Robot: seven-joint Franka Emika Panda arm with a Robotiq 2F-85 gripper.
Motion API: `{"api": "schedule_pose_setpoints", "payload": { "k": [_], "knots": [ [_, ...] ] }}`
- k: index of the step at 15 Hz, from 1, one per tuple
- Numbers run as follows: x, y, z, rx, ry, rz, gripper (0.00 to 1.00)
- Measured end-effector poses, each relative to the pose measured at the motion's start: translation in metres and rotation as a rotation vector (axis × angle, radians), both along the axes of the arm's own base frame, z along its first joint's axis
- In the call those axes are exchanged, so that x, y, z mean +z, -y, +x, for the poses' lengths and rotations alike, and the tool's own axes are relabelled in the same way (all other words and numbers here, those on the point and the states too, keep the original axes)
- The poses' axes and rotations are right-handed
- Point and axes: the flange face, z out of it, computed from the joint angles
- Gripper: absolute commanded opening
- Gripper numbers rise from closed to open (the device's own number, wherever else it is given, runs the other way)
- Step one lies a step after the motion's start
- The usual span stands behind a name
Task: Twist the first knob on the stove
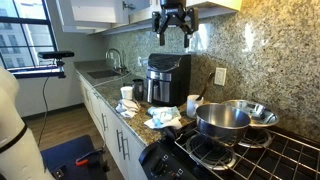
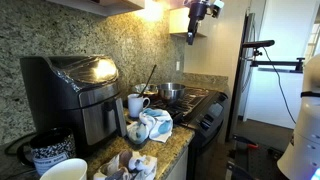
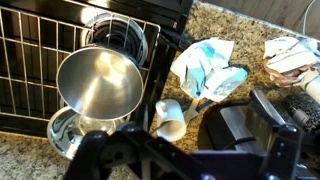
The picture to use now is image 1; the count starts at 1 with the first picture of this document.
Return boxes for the black camera cable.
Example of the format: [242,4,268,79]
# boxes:
[37,76,50,148]

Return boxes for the white lower cabinets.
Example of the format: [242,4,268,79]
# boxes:
[77,71,149,180]

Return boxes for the white wall outlet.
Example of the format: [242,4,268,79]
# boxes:
[213,67,227,87]

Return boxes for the black camera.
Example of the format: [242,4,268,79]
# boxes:
[37,50,75,60]

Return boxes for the metal stove grate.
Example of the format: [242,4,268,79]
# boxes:
[174,124,320,180]

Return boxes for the chrome faucet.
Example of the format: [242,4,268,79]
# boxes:
[105,48,128,74]

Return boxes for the white mug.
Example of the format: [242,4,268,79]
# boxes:
[186,94,204,119]

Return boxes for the blue and white cloth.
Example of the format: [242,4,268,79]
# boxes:
[143,105,184,130]

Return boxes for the dark blue robot platform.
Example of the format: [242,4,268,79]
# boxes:
[40,134,111,180]

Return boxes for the deep steel pot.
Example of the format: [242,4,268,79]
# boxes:
[195,103,252,148]

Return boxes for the steel sink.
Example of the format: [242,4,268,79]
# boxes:
[87,68,122,80]

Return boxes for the black air fryer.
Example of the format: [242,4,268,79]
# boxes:
[145,53,192,108]

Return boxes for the white upper cabinet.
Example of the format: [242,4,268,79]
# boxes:
[54,0,243,36]

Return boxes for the dark long utensil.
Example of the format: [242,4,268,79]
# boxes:
[195,71,215,102]

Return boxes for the black speckled mug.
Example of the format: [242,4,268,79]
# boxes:
[132,78,145,102]

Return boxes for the red handled tool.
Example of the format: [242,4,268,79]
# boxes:
[75,149,104,167]

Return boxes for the white paper cup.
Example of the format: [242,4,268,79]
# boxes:
[120,85,134,100]

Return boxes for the small coil burner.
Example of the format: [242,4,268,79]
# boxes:
[238,128,273,149]

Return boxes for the black stove knob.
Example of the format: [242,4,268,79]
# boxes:
[151,159,168,176]

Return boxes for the dark framed window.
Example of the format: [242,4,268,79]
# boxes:
[0,0,59,73]

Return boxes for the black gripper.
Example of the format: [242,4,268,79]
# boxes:
[152,0,200,49]

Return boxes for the shallow steel bowl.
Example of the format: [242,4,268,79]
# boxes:
[221,99,280,128]

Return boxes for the white and brown cloth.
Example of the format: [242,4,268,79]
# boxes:
[115,98,141,119]

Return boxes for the large coil burner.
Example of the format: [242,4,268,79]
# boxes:
[185,133,238,171]

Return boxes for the black stove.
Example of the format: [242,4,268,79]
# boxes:
[138,119,320,180]

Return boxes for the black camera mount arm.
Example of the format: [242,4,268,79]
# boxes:
[14,59,68,79]

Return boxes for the white power cable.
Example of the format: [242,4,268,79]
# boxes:
[89,71,134,91]

